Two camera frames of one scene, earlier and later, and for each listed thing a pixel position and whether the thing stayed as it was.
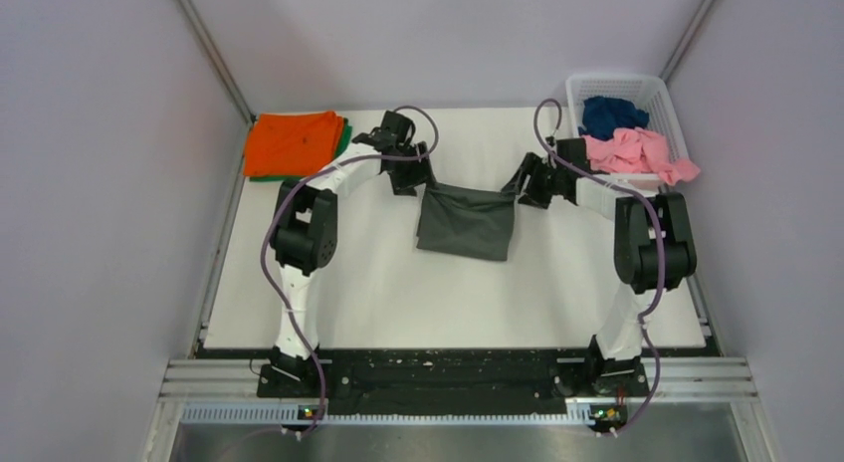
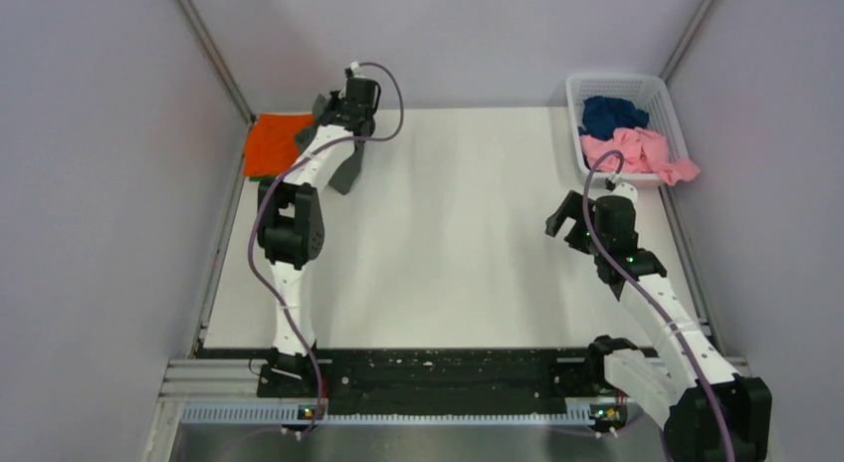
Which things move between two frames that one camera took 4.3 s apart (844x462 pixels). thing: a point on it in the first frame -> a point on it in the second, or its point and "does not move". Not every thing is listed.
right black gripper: [531, 164] -> [573, 207]
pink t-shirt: [637, 150] does not move
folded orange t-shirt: [292, 143] does not move
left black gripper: [420, 172] -> [334, 101]
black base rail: [449, 382] does not move
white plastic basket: [643, 93] does not move
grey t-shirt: [465, 222] -> [343, 180]
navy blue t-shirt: [601, 116] does not move
